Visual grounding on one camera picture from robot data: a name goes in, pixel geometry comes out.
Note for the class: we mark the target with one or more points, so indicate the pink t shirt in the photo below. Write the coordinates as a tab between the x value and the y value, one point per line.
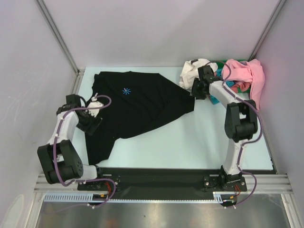
249	72

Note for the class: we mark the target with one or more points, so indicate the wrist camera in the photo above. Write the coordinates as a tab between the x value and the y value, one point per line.
205	72
73	101

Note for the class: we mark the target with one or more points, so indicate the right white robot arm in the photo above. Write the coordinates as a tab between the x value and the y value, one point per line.
240	122

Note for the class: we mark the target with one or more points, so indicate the teal t shirt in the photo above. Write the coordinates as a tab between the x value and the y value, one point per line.
220	91

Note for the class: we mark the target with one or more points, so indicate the aluminium frame post right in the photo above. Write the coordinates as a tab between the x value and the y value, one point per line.
274	16

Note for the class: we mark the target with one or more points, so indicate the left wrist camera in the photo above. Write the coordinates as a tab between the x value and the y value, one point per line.
73	101

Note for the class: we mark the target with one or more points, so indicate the white slotted cable duct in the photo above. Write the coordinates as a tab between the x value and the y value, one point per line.
97	198

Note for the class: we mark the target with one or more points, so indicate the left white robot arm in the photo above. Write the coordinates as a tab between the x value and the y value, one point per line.
59	159

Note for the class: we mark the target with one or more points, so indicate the aluminium frame post left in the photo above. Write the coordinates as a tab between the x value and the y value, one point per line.
58	37

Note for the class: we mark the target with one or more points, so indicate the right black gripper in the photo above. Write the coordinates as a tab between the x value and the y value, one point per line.
200	96

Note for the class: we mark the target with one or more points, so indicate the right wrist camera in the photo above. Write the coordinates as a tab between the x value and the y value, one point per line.
205	72

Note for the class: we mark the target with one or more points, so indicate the dusty red t shirt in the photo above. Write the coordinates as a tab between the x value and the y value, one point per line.
239	86

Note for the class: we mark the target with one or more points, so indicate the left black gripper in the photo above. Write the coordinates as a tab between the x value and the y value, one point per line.
90	128

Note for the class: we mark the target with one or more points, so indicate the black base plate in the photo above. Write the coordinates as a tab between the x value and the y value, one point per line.
167	184

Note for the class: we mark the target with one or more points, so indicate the black t shirt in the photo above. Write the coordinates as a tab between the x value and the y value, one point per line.
141	102

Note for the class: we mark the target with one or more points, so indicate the white t shirt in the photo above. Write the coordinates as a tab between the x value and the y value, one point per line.
190	72

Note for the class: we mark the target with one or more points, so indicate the green plastic bin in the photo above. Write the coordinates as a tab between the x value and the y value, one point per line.
220	65

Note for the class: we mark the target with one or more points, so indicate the aluminium frame post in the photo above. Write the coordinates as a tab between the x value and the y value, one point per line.
274	16
58	37

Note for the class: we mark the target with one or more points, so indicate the aluminium front rail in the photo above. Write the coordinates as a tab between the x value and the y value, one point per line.
266	184

